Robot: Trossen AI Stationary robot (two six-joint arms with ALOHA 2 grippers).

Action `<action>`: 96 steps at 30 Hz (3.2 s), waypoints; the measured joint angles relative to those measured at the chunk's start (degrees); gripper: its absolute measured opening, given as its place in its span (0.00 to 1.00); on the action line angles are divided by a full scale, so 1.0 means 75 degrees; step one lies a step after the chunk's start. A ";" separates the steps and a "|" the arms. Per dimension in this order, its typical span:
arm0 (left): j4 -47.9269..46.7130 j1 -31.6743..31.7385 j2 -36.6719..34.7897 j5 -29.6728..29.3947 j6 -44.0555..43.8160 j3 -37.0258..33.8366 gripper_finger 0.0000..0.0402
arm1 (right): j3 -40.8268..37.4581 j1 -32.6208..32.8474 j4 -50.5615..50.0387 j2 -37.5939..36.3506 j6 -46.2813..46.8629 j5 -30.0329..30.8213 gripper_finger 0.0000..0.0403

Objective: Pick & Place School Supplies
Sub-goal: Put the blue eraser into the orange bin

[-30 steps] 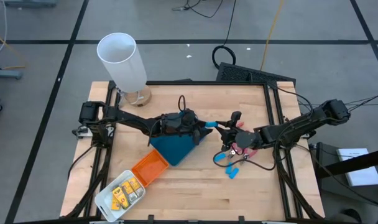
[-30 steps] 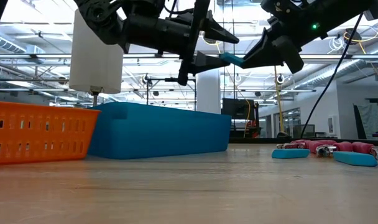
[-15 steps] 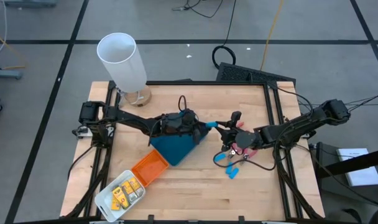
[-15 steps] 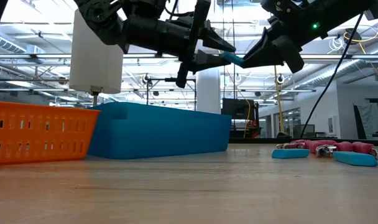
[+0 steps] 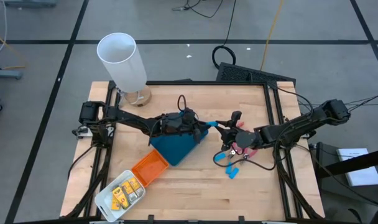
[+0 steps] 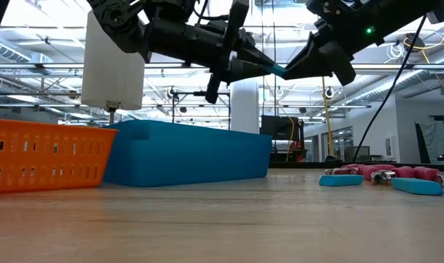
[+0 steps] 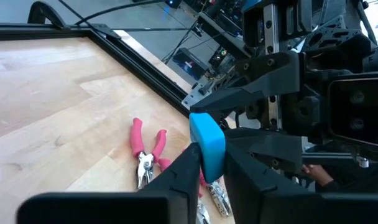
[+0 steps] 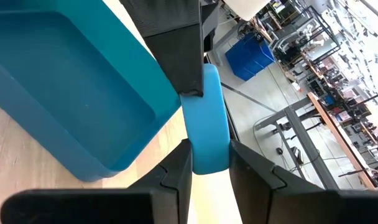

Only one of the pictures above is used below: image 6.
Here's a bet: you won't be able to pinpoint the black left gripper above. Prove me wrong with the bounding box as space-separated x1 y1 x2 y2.
148 1 278 104

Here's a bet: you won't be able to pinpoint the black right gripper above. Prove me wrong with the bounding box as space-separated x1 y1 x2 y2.
280 0 431 87

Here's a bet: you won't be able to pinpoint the pink handled pliers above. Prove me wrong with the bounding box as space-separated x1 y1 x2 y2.
324 163 371 176
353 164 415 185
413 166 444 186

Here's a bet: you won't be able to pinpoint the white pillar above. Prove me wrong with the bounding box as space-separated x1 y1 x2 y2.
231 78 261 134

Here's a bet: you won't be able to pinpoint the black monitor on stand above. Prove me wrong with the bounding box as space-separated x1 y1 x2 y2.
260 115 307 164

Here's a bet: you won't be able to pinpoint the blue plastic bin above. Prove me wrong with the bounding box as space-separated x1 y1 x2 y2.
103 119 273 188

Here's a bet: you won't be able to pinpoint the orange perforated plastic basket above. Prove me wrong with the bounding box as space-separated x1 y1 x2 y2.
0 118 119 195

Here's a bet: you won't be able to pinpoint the black distant rig frame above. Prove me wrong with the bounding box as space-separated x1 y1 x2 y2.
172 90 231 131

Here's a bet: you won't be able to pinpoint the yellow hanging cable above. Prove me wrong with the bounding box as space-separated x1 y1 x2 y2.
320 75 335 159

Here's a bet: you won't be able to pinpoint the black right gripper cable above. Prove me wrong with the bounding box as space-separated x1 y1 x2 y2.
352 14 428 164

